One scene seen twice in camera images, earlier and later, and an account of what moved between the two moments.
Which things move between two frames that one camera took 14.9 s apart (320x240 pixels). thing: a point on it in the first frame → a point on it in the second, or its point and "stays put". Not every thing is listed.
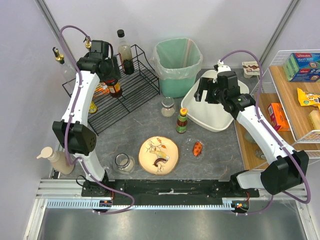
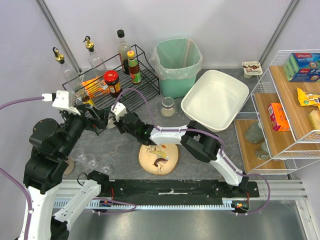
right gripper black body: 208,90 → 120,122
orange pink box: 278,117 stays put
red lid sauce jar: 114,87 stays put
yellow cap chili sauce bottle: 182,121 → 133,67
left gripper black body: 115,75 → 88,118
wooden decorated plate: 159,155 stays put
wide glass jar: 124,164 → 111,123
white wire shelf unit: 289,103 stays put
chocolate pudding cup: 251,68 stays put
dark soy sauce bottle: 125,53 stays put
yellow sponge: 314,115 stays put
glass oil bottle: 69,73 stays put
